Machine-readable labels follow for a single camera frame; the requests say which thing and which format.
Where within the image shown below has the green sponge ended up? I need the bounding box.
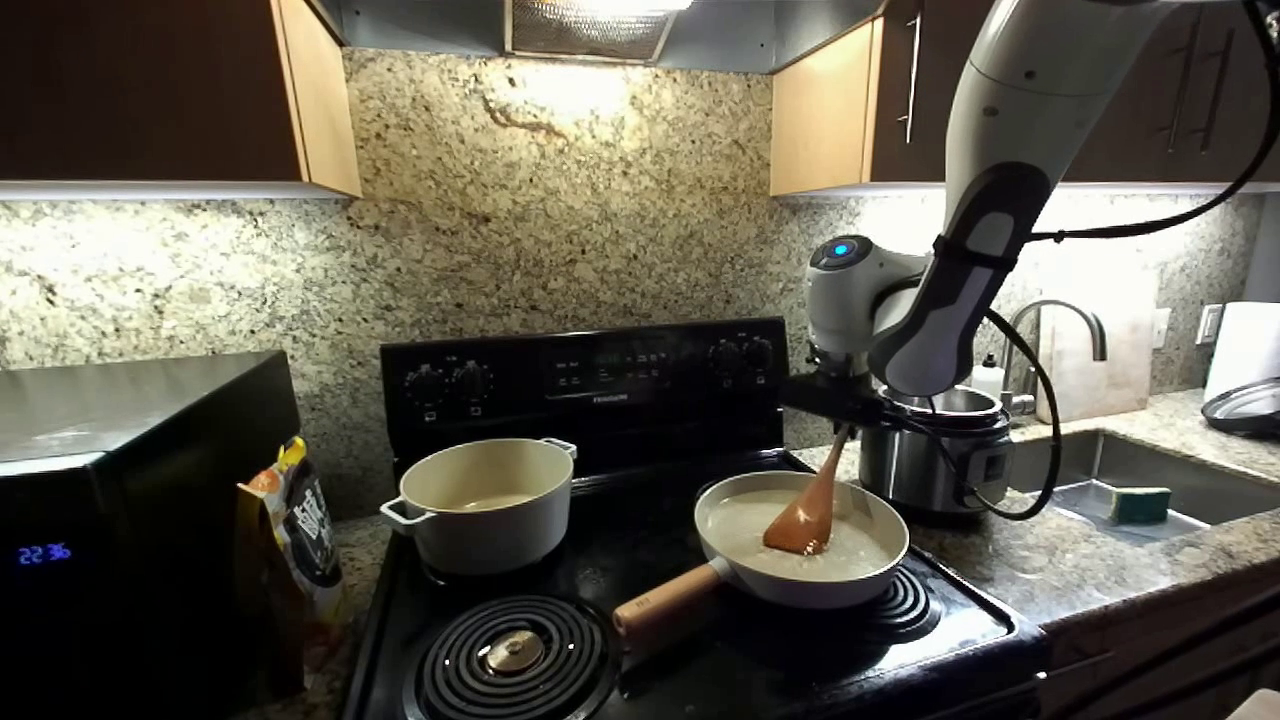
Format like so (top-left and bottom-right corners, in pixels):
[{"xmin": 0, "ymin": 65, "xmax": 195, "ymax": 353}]
[{"xmin": 1112, "ymin": 489, "xmax": 1173, "ymax": 526}]

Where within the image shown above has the black electric stove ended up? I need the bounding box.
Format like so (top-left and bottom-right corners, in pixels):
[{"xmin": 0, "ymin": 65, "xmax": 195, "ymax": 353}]
[{"xmin": 342, "ymin": 319, "xmax": 1046, "ymax": 720}]

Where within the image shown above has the white frying pan wooden handle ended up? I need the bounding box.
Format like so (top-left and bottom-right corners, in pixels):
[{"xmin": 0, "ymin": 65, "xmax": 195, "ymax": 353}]
[{"xmin": 611, "ymin": 471, "xmax": 913, "ymax": 636}]

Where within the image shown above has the soap dispenser bottle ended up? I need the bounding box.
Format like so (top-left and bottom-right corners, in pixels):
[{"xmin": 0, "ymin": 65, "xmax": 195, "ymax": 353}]
[{"xmin": 974, "ymin": 353, "xmax": 1006, "ymax": 401}]

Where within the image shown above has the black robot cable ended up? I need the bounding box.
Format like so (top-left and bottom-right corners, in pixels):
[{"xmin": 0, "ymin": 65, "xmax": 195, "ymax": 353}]
[{"xmin": 878, "ymin": 0, "xmax": 1280, "ymax": 526}]

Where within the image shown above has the black microwave oven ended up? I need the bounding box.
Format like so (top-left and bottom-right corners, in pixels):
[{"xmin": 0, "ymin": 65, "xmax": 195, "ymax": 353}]
[{"xmin": 0, "ymin": 353, "xmax": 299, "ymax": 720}]

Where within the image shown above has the snack bag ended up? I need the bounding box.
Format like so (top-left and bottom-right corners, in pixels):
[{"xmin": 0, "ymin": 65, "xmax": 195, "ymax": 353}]
[{"xmin": 238, "ymin": 438, "xmax": 343, "ymax": 625}]

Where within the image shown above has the dark left upper cabinet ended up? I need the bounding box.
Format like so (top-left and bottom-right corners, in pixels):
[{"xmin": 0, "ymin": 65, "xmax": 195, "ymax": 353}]
[{"xmin": 0, "ymin": 0, "xmax": 361, "ymax": 201}]

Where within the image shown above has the black object by sink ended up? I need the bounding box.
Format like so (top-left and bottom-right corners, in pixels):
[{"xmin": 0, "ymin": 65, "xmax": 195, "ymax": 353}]
[{"xmin": 1202, "ymin": 376, "xmax": 1280, "ymax": 442}]

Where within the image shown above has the stainless steel pressure cooker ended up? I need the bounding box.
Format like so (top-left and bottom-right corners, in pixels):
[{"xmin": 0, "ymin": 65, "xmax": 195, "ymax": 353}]
[{"xmin": 860, "ymin": 390, "xmax": 1011, "ymax": 517}]

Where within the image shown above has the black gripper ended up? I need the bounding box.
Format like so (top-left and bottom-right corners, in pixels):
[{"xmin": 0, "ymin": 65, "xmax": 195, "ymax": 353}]
[{"xmin": 781, "ymin": 371, "xmax": 889, "ymax": 438}]

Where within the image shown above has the stainless steel sink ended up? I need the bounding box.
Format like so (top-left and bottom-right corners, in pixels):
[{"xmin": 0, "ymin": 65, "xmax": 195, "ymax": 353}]
[{"xmin": 1007, "ymin": 434, "xmax": 1280, "ymax": 541}]

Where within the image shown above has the wooden spoon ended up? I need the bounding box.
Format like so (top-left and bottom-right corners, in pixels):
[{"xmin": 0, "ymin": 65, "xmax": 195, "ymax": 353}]
[{"xmin": 764, "ymin": 429, "xmax": 854, "ymax": 558}]

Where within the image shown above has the dark cabinet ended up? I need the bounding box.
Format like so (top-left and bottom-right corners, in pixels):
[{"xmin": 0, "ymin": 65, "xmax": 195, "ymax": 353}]
[
  {"xmin": 770, "ymin": 0, "xmax": 1273, "ymax": 195},
  {"xmin": 0, "ymin": 0, "xmax": 361, "ymax": 201}
]

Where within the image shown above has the stone cutting board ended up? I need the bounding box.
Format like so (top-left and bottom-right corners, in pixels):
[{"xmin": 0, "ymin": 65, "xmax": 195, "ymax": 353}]
[{"xmin": 1040, "ymin": 308, "xmax": 1154, "ymax": 420}]

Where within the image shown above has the white pot with handles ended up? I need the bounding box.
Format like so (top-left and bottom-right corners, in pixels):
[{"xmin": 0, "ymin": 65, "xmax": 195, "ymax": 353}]
[{"xmin": 381, "ymin": 438, "xmax": 576, "ymax": 576}]

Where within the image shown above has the dark right upper cabinet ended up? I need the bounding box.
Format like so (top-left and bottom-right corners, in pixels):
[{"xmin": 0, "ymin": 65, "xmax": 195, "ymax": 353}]
[{"xmin": 770, "ymin": 0, "xmax": 1273, "ymax": 195}]

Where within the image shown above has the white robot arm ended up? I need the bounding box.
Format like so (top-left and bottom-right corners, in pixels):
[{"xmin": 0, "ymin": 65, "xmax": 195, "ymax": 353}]
[{"xmin": 785, "ymin": 0, "xmax": 1192, "ymax": 429}]

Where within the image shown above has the range hood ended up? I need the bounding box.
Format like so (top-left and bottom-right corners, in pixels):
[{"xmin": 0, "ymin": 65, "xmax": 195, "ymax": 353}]
[{"xmin": 311, "ymin": 0, "xmax": 883, "ymax": 78}]

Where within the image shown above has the chrome kitchen faucet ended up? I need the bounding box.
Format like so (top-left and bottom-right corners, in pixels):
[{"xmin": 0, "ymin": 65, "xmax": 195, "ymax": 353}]
[{"xmin": 1006, "ymin": 297, "xmax": 1109, "ymax": 420}]

